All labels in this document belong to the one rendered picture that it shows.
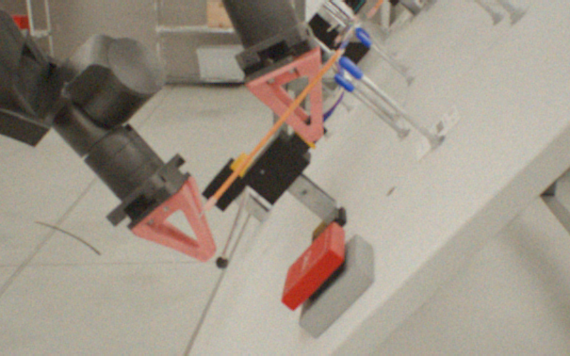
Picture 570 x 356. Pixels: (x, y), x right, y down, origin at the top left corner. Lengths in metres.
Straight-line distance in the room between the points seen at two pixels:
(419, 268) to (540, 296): 0.76
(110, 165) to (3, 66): 0.13
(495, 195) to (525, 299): 0.75
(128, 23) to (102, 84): 7.74
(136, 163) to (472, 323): 0.58
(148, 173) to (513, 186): 0.37
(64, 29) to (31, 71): 7.88
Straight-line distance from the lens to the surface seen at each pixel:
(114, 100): 0.60
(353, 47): 1.64
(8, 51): 0.61
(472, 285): 1.14
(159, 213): 0.66
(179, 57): 8.28
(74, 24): 8.48
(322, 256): 0.42
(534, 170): 0.37
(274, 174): 0.63
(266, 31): 0.60
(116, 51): 0.60
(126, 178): 0.64
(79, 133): 0.65
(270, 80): 0.58
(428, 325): 1.01
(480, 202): 0.38
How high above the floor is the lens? 1.29
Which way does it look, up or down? 17 degrees down
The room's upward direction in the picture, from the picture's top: 1 degrees counter-clockwise
